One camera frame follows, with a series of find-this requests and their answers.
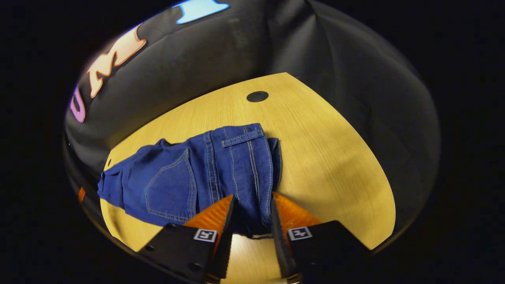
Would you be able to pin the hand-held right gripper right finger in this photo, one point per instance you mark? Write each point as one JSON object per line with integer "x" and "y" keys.
{"x": 279, "y": 240}

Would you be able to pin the black backdrop cloth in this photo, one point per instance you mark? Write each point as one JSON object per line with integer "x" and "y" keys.
{"x": 221, "y": 59}

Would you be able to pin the blue denim jeans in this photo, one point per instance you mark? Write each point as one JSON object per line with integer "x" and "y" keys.
{"x": 177, "y": 177}

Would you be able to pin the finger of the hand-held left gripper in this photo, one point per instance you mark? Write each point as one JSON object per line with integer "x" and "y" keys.
{"x": 81, "y": 194}

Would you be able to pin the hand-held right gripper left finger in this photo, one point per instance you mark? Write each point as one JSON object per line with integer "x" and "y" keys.
{"x": 225, "y": 236}

